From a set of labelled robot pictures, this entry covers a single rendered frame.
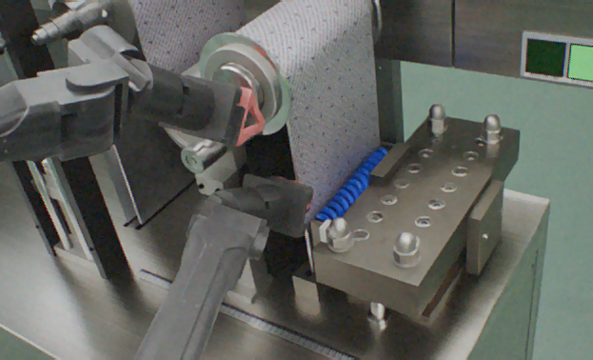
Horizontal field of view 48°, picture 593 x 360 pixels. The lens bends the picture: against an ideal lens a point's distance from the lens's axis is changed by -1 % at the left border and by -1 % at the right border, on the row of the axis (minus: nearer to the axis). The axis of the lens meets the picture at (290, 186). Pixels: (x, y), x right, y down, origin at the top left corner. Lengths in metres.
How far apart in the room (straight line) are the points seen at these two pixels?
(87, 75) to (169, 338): 0.27
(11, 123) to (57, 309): 0.59
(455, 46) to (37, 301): 0.80
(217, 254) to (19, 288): 0.65
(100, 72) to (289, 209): 0.33
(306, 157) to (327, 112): 0.08
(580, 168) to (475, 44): 1.87
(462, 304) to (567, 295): 1.33
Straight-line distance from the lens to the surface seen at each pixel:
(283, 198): 0.86
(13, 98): 0.65
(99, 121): 0.67
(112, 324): 1.11
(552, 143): 3.04
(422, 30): 1.11
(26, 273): 1.28
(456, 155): 1.10
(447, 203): 1.00
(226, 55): 0.87
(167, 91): 0.70
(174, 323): 0.55
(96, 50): 0.75
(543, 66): 1.05
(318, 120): 0.94
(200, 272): 0.62
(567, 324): 2.26
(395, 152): 1.08
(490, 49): 1.08
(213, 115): 0.76
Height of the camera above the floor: 1.65
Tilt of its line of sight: 35 degrees down
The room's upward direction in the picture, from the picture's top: 10 degrees counter-clockwise
